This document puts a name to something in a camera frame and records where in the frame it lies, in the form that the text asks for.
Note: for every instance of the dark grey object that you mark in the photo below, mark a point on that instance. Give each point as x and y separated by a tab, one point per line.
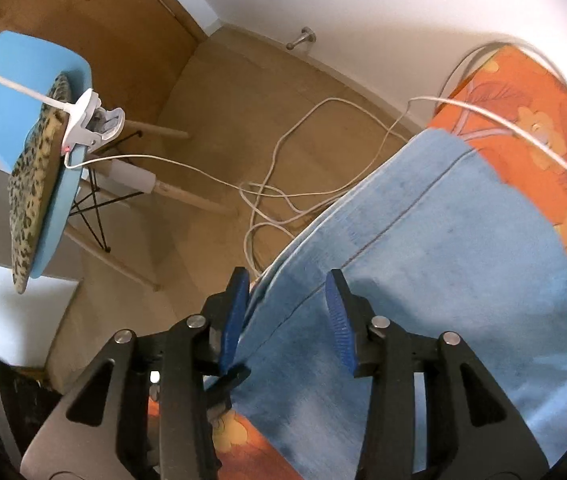
13	400

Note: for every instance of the light blue denim pants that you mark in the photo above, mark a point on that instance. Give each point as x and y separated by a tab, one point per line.
438	240

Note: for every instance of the blue plastic chair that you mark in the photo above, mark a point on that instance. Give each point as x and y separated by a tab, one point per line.
18	65

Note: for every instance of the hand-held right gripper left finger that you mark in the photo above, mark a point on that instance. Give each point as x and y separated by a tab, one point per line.
233	320

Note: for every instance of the white clip lamp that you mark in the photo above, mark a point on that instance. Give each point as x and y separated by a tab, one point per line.
81	110

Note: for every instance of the leopard print cushion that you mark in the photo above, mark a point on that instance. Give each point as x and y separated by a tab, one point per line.
33	170

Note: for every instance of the orange floral bedsheet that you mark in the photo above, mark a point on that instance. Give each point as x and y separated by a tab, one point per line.
513	120

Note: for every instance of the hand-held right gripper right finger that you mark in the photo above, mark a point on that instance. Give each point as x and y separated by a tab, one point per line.
341	330

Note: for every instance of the metal door stop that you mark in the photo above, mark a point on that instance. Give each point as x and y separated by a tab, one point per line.
306	36

